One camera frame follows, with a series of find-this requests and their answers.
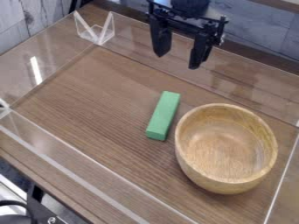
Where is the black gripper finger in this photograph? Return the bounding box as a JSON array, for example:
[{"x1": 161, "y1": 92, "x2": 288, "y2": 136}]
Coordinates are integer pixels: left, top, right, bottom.
[
  {"x1": 189, "y1": 32, "x2": 212, "y2": 69},
  {"x1": 149, "y1": 16, "x2": 172, "y2": 57}
]

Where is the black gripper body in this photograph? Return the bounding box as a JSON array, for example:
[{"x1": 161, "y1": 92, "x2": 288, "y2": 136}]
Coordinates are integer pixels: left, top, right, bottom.
[{"x1": 145, "y1": 0, "x2": 229, "y2": 46}]

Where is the green rectangular block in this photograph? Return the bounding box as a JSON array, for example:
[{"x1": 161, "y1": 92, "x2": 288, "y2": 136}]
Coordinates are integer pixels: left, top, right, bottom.
[{"x1": 145, "y1": 91, "x2": 181, "y2": 141}]

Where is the wooden bowl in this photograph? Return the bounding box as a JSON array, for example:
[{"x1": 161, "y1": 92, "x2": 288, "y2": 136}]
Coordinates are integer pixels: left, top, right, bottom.
[{"x1": 173, "y1": 103, "x2": 277, "y2": 194}]

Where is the clear acrylic corner bracket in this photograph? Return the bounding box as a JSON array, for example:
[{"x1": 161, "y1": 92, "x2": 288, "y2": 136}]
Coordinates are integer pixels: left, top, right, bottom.
[{"x1": 73, "y1": 11, "x2": 114, "y2": 46}]

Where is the clear acrylic tray wall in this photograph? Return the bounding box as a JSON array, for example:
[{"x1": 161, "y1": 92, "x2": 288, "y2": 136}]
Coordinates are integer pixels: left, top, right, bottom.
[{"x1": 0, "y1": 7, "x2": 299, "y2": 224}]

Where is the black table leg bracket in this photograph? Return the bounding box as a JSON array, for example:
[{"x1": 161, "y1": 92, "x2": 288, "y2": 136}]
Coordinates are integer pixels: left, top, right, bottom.
[{"x1": 26, "y1": 185, "x2": 68, "y2": 224}]

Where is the black cable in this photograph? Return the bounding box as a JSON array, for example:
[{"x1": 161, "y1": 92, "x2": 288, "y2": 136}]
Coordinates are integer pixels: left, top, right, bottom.
[{"x1": 0, "y1": 199, "x2": 30, "y2": 224}]

